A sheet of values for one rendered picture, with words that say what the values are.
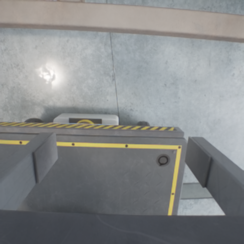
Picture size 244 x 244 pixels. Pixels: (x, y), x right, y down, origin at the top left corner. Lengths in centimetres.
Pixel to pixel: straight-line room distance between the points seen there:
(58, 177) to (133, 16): 52
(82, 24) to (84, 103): 40
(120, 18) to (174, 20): 14
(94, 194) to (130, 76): 51
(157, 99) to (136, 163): 37
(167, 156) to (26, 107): 68
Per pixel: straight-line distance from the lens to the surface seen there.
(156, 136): 53
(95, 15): 53
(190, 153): 17
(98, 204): 65
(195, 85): 87
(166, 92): 83
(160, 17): 53
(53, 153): 16
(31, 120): 82
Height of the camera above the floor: 80
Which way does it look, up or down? 74 degrees down
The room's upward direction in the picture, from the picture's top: 179 degrees clockwise
